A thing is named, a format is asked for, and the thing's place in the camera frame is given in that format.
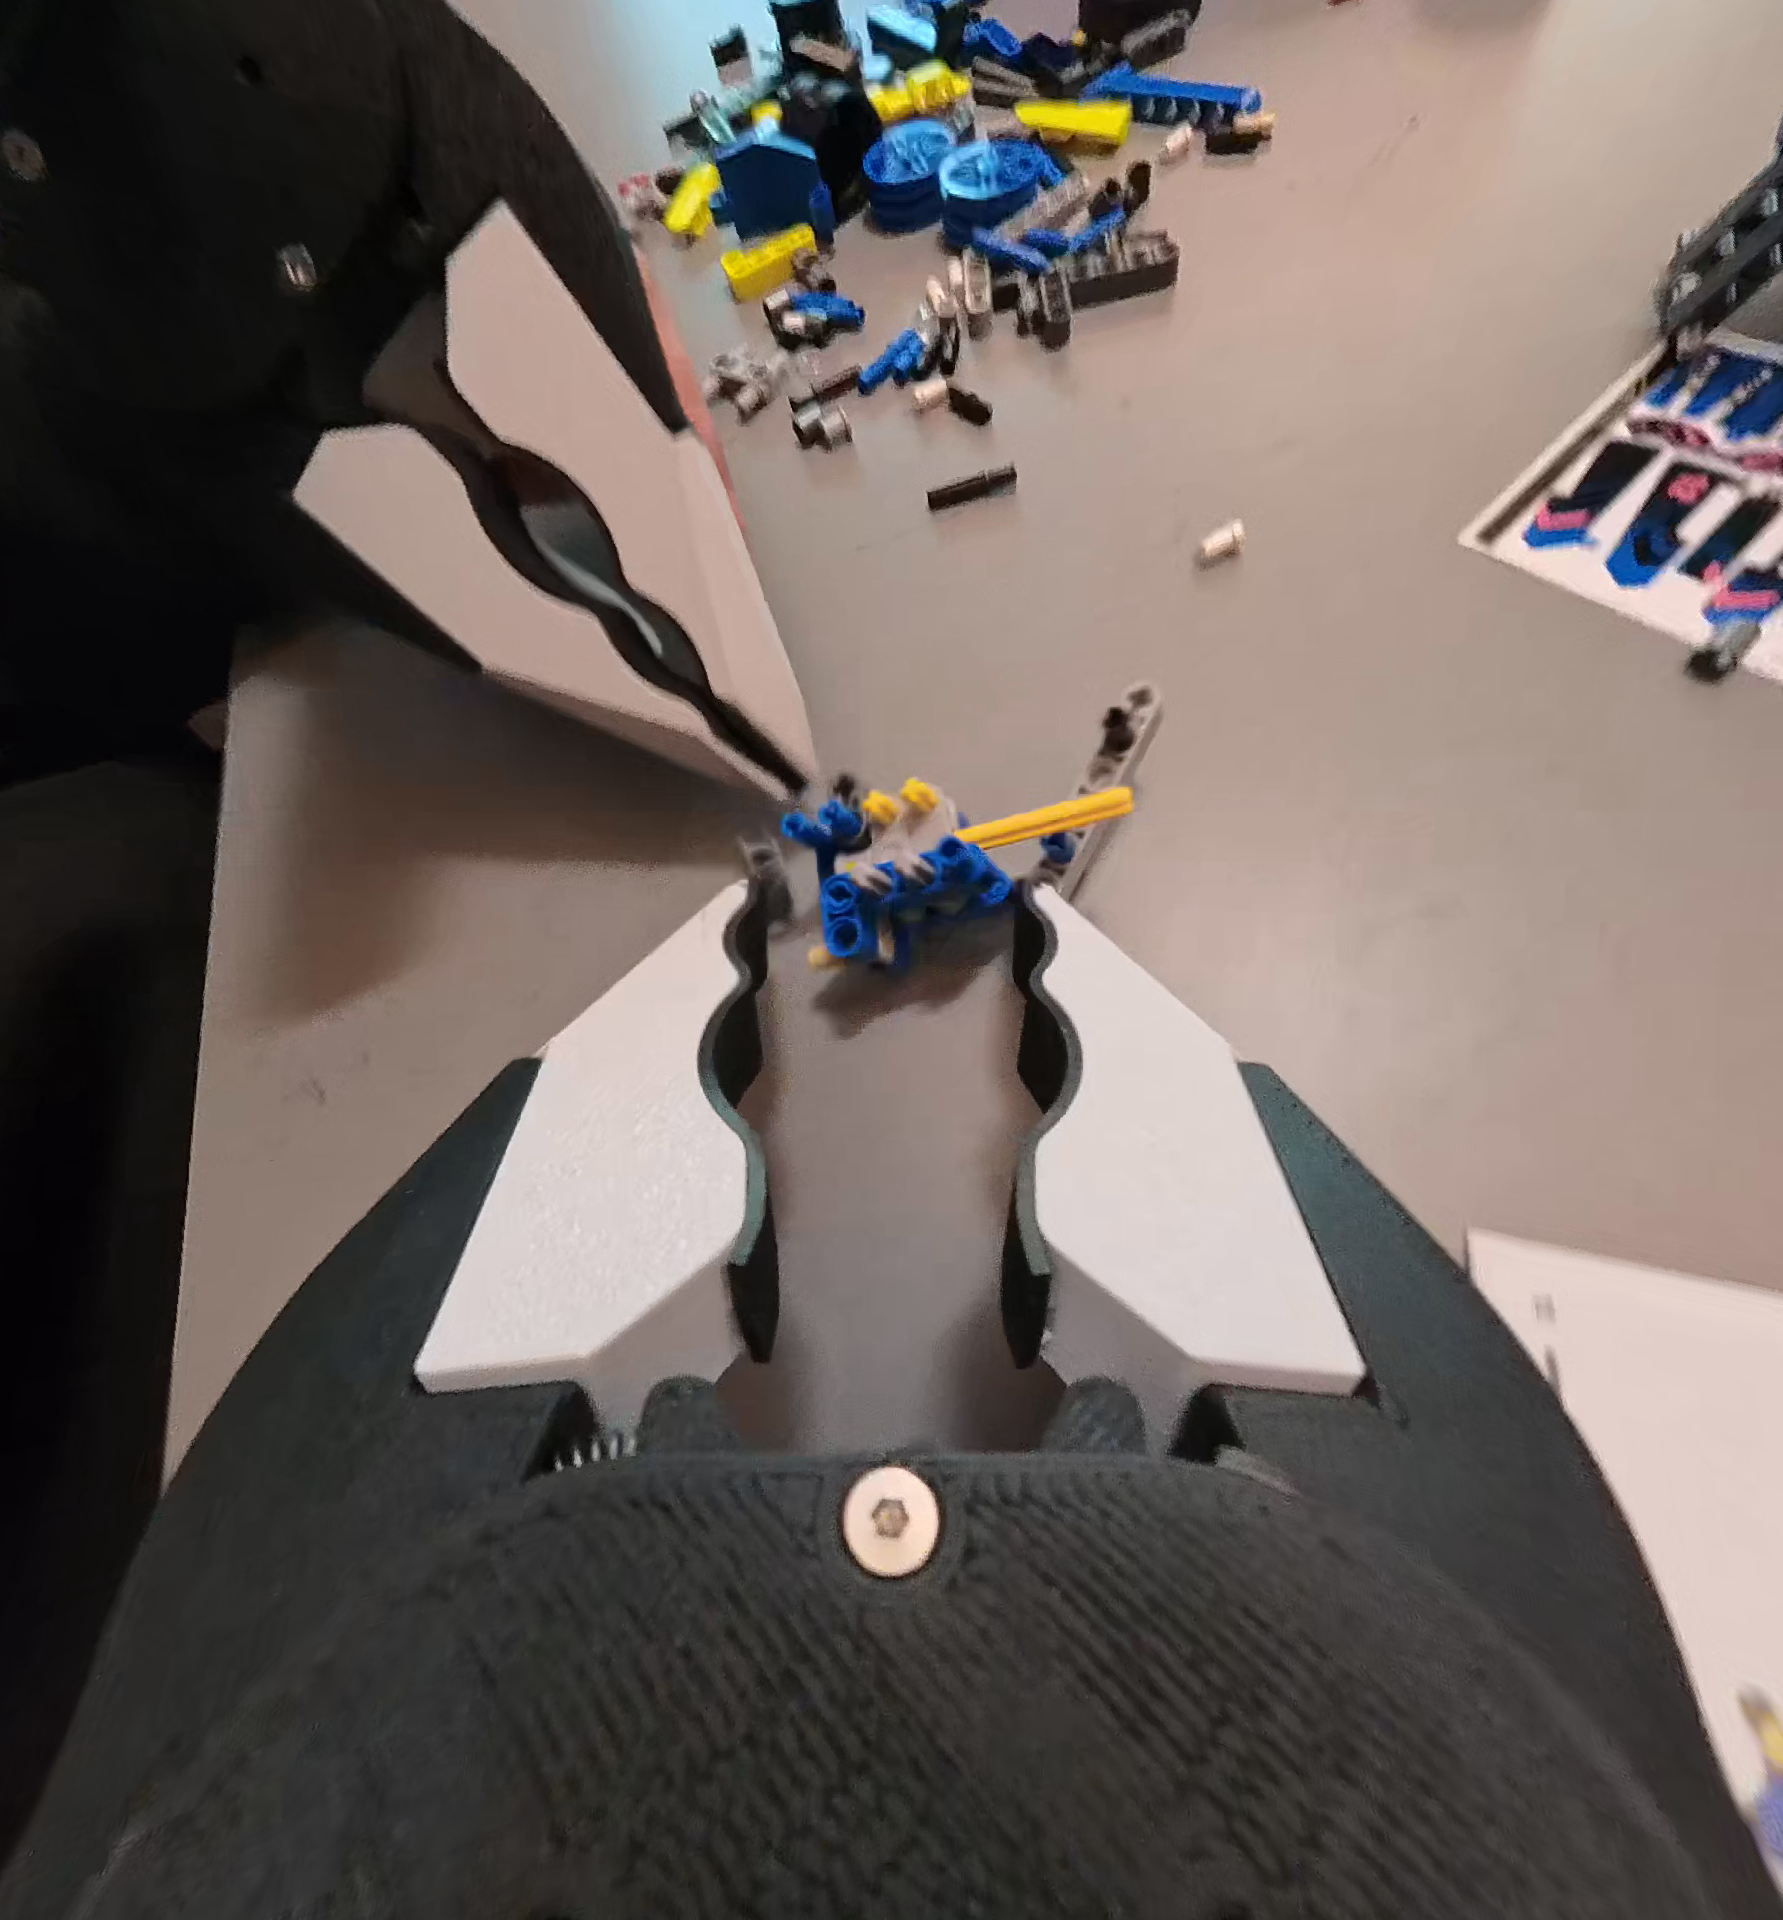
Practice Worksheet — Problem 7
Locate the pile of loose toy bricks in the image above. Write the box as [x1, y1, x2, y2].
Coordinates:
[611, 0, 1275, 454]

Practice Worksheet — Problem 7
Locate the white paper leaflet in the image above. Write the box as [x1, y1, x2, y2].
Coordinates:
[1465, 1228, 1783, 1920]

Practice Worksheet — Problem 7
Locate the person's black clothing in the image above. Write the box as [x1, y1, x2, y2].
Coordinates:
[0, 645, 233, 1920]

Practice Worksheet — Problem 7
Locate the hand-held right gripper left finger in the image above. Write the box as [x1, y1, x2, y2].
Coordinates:
[411, 879, 784, 1420]

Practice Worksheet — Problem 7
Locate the partly built blue toy chassis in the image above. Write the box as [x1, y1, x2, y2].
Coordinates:
[1654, 32, 1783, 340]

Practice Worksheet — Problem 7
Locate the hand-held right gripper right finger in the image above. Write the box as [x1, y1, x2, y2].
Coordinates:
[998, 884, 1371, 1442]

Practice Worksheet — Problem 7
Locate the sticker sheet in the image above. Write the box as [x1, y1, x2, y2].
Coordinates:
[1457, 335, 1783, 715]

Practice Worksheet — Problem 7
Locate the blue toy brick engine assembly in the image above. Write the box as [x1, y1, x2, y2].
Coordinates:
[778, 684, 1166, 974]

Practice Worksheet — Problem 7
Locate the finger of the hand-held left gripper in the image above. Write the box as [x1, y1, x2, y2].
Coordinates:
[437, 200, 821, 785]
[289, 424, 815, 801]

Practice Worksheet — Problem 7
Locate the person's left hand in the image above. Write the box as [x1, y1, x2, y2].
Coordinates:
[631, 249, 735, 454]

